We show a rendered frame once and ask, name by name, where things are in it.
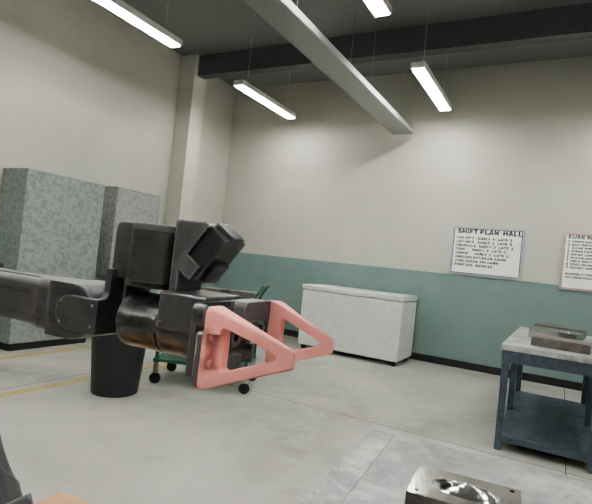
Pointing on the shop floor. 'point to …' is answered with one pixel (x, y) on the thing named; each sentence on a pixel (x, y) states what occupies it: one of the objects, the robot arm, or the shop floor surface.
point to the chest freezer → (361, 320)
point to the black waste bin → (115, 367)
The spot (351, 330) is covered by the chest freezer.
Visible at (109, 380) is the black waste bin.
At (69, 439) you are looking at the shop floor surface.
